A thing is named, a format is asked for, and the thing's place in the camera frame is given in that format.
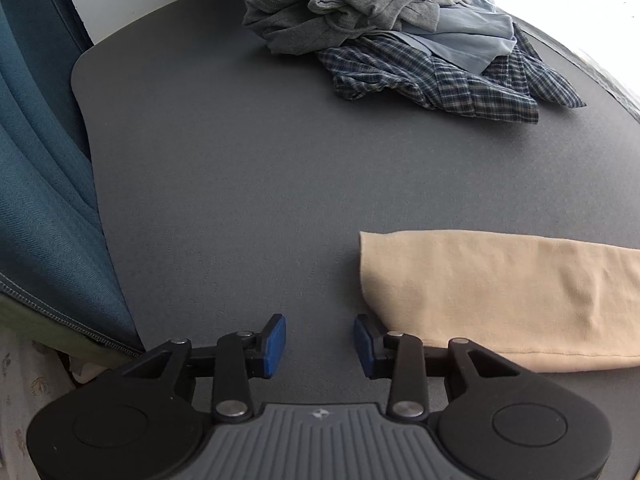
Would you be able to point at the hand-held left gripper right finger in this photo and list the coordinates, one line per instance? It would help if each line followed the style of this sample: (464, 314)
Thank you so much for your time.
(365, 347)

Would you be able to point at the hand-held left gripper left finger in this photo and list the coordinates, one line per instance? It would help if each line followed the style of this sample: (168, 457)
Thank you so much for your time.
(274, 345)

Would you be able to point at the floral patterned cloth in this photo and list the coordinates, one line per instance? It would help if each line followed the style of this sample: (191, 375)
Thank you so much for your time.
(20, 400)

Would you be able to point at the blue plaid shirt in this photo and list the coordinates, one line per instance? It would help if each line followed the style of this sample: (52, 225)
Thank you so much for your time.
(450, 90)

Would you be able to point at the teal blue fabric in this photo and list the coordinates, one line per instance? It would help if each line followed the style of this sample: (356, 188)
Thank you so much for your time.
(40, 185)

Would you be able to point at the light blue shirt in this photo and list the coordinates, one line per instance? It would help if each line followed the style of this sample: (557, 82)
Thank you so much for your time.
(465, 35)

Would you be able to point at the green fabric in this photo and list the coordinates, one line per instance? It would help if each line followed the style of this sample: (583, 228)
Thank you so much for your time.
(30, 320)

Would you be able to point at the beige garment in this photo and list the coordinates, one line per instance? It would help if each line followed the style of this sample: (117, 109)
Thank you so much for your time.
(500, 290)

